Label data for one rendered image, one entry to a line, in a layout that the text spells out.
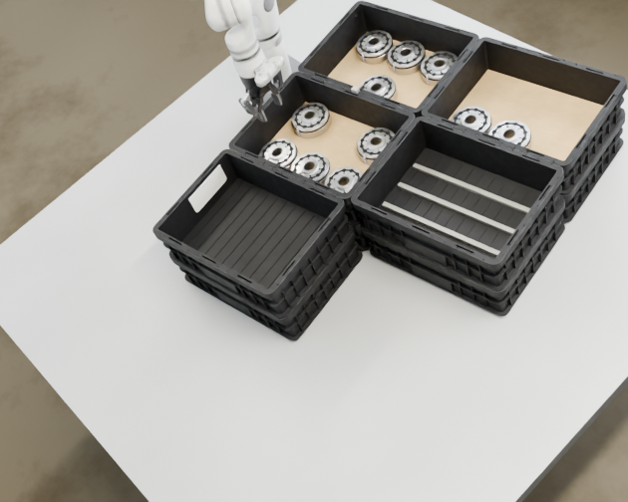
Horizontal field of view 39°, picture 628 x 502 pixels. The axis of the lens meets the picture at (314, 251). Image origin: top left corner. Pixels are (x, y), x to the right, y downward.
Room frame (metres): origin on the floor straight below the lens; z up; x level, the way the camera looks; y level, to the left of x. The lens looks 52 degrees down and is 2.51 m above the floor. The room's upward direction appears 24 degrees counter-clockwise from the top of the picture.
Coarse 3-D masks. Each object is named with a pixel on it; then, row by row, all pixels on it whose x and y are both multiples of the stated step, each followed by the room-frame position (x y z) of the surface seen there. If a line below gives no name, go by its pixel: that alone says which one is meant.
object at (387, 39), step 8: (368, 32) 1.94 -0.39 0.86; (376, 32) 1.92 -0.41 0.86; (384, 32) 1.91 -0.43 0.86; (360, 40) 1.92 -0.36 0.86; (384, 40) 1.88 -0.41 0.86; (360, 48) 1.89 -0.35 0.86; (368, 48) 1.87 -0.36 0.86; (376, 48) 1.86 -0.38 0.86; (384, 48) 1.85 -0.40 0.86; (368, 56) 1.85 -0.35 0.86
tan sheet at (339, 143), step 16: (288, 128) 1.74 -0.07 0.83; (336, 128) 1.67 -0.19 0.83; (352, 128) 1.65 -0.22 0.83; (368, 128) 1.62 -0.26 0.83; (304, 144) 1.66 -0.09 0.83; (320, 144) 1.64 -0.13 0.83; (336, 144) 1.62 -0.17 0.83; (352, 144) 1.59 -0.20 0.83; (336, 160) 1.56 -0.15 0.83; (352, 160) 1.54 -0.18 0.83
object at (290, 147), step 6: (282, 138) 1.68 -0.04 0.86; (270, 144) 1.68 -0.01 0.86; (276, 144) 1.67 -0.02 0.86; (282, 144) 1.66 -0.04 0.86; (288, 144) 1.66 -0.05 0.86; (294, 144) 1.65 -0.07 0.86; (264, 150) 1.67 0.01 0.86; (288, 150) 1.63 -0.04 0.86; (294, 150) 1.63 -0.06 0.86; (264, 156) 1.65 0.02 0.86; (288, 156) 1.61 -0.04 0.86; (294, 156) 1.61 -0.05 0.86; (276, 162) 1.61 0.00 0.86; (282, 162) 1.61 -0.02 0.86; (288, 162) 1.60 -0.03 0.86
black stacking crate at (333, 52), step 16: (352, 16) 1.96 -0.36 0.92; (368, 16) 1.97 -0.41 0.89; (384, 16) 1.92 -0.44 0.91; (336, 32) 1.92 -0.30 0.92; (352, 32) 1.95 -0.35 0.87; (400, 32) 1.88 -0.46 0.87; (416, 32) 1.83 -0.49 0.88; (432, 32) 1.78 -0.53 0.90; (448, 32) 1.74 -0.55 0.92; (336, 48) 1.91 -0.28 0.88; (432, 48) 1.79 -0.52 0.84; (448, 48) 1.75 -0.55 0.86; (464, 48) 1.70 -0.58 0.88; (320, 64) 1.87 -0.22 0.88; (336, 64) 1.90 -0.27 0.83
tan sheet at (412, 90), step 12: (348, 60) 1.90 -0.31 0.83; (360, 60) 1.88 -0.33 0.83; (336, 72) 1.87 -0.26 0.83; (348, 72) 1.85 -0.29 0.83; (360, 72) 1.83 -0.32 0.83; (372, 72) 1.81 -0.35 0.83; (384, 72) 1.80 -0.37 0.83; (420, 72) 1.74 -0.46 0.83; (360, 84) 1.79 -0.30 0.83; (396, 84) 1.73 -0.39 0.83; (408, 84) 1.71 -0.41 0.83; (420, 84) 1.70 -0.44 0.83; (408, 96) 1.67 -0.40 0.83; (420, 96) 1.66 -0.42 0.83
